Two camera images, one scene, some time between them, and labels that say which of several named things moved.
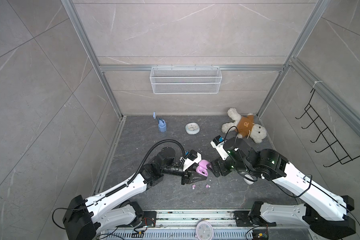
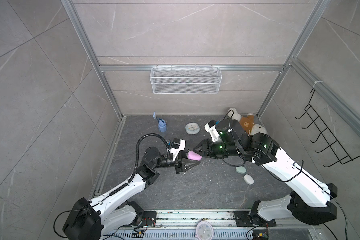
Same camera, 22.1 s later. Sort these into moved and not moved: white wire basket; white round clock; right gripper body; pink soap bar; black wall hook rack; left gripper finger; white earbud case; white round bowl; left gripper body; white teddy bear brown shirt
Moved: left gripper finger; left gripper body; pink soap bar; right gripper body
Not moved: white round bowl; white teddy bear brown shirt; black wall hook rack; white wire basket; white round clock; white earbud case
